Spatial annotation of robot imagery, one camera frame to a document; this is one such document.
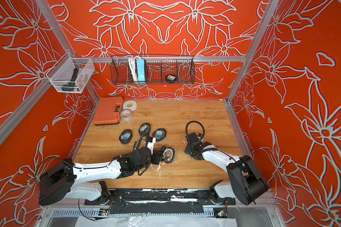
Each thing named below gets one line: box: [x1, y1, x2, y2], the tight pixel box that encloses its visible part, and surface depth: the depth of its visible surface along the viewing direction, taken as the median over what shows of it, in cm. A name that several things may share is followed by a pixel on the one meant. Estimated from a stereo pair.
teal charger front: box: [155, 130, 164, 138], surface depth 97 cm
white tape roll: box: [122, 99, 137, 112], surface depth 119 cm
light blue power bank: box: [136, 58, 146, 82], surface depth 92 cm
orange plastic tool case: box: [92, 96, 124, 126], surface depth 109 cm
